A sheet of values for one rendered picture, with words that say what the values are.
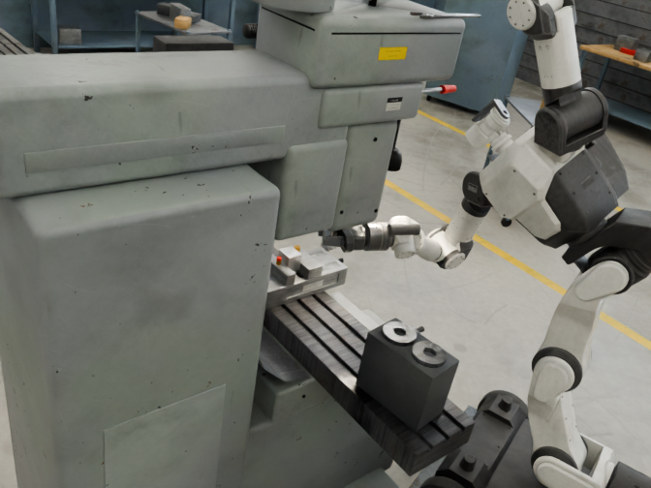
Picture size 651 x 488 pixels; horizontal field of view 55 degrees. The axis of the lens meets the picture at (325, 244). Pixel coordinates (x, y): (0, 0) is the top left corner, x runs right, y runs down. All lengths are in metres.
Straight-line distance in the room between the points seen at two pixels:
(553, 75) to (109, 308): 1.10
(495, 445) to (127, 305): 1.43
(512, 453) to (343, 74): 1.44
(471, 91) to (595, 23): 2.55
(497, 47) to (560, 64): 6.11
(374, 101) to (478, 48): 6.22
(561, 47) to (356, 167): 0.56
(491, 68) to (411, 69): 6.14
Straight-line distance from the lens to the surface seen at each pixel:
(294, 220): 1.56
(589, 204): 1.75
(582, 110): 1.64
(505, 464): 2.29
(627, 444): 3.55
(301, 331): 1.95
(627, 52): 8.97
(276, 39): 1.53
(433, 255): 2.07
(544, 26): 1.55
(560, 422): 2.10
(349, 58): 1.46
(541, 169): 1.69
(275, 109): 1.41
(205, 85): 1.30
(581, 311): 1.86
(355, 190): 1.68
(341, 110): 1.51
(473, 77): 7.82
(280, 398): 1.86
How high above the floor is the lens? 2.13
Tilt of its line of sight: 29 degrees down
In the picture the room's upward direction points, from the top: 10 degrees clockwise
